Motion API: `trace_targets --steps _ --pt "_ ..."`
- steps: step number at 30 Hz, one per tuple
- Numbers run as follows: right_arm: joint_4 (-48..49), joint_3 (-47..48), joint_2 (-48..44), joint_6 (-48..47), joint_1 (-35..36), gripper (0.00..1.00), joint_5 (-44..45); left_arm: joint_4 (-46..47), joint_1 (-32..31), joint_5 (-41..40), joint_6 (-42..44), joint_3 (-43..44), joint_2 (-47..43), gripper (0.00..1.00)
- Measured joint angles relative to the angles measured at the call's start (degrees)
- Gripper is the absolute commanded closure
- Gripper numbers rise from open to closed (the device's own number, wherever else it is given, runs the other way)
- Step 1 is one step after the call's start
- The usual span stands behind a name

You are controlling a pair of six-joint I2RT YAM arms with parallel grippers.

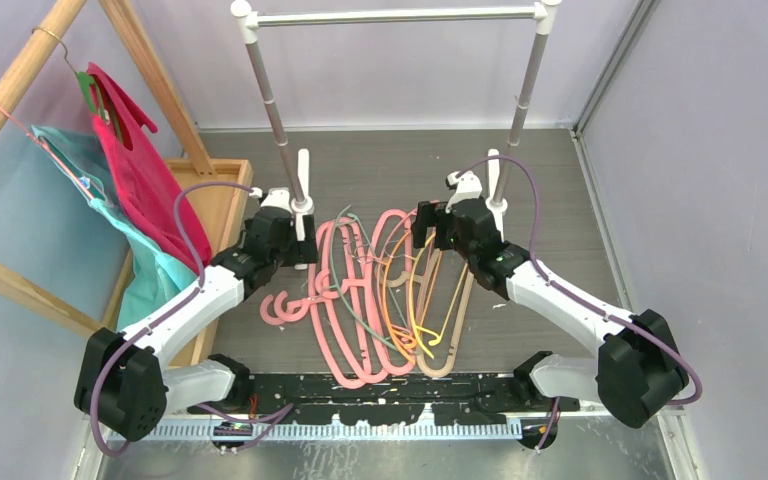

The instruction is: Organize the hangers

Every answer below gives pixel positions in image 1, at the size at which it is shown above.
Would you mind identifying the thin pink hanger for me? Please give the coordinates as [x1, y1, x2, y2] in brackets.
[377, 209, 417, 273]
[0, 105, 103, 201]

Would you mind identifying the yellow thin hanger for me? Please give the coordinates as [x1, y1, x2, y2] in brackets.
[408, 234, 439, 358]

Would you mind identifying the orange thin hanger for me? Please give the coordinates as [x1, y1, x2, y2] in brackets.
[381, 224, 416, 356]

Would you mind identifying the grey-green thin hanger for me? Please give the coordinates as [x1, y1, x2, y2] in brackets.
[328, 205, 405, 354]

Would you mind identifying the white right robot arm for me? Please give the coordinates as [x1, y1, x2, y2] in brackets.
[411, 199, 701, 428]

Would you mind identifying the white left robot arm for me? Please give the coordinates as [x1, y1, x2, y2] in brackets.
[73, 206, 317, 442]

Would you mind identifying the pink plastic hanger right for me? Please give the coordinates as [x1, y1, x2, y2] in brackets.
[314, 209, 418, 378]

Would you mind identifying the pink plastic hanger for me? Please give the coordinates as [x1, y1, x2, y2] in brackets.
[314, 209, 418, 378]
[259, 221, 375, 390]
[280, 218, 392, 386]

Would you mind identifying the pink plastic hanger middle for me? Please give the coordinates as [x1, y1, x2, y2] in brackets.
[280, 218, 392, 386]

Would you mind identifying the beige plastic hanger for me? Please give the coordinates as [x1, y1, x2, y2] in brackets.
[376, 249, 474, 378]

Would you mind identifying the pink plastic hanger left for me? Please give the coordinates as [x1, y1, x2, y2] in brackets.
[259, 221, 375, 390]

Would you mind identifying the teal garment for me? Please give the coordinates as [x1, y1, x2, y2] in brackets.
[31, 125, 197, 330]

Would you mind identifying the red garment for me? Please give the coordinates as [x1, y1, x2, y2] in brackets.
[87, 63, 212, 272]

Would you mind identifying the white metal clothes rack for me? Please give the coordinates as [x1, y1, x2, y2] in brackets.
[230, 1, 561, 247]

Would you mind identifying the green hanger with metal hook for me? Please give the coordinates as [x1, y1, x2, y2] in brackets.
[32, 26, 123, 141]

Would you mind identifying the thin pink hanger on wood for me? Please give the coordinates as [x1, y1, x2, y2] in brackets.
[0, 105, 103, 201]

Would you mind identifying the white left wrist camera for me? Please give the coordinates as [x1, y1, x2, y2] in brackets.
[249, 187, 293, 213]

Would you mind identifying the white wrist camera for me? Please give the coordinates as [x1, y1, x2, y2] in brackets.
[249, 187, 293, 213]
[445, 170, 483, 213]

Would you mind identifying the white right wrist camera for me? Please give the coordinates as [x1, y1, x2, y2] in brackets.
[445, 170, 483, 213]

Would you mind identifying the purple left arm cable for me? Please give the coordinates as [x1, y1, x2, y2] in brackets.
[89, 182, 256, 458]

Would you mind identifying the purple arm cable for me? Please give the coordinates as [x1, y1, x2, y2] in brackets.
[89, 182, 256, 458]
[453, 155, 704, 407]

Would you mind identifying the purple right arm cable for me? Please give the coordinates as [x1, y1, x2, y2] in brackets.
[453, 155, 704, 407]

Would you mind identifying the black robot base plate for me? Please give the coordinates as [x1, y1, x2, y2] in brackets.
[212, 373, 553, 426]

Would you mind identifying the slotted cable duct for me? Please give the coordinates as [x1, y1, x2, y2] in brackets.
[144, 418, 522, 441]

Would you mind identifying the wooden clothes rack frame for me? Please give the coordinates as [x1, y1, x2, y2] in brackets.
[0, 0, 216, 337]

